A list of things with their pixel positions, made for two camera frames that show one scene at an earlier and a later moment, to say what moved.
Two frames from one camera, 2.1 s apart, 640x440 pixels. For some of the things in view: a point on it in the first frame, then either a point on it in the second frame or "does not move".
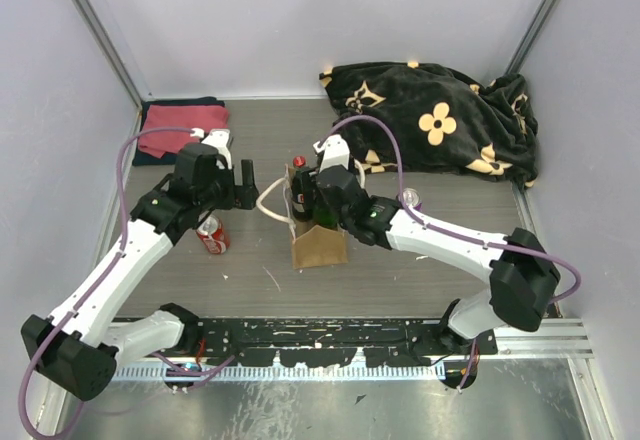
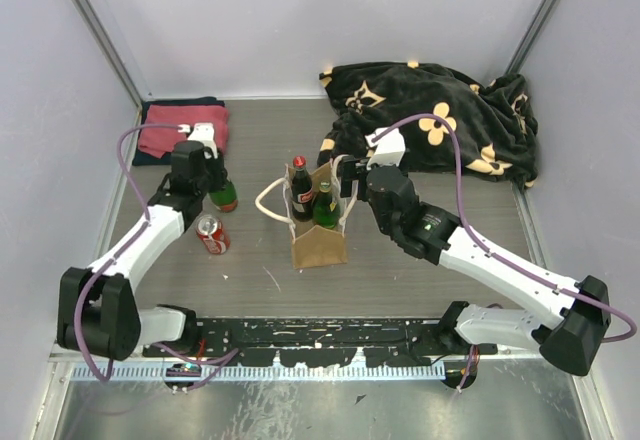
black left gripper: (240, 196) -> (218, 164)
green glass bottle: (326, 216) does not move
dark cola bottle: (300, 190) does not move
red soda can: (213, 234) does not move
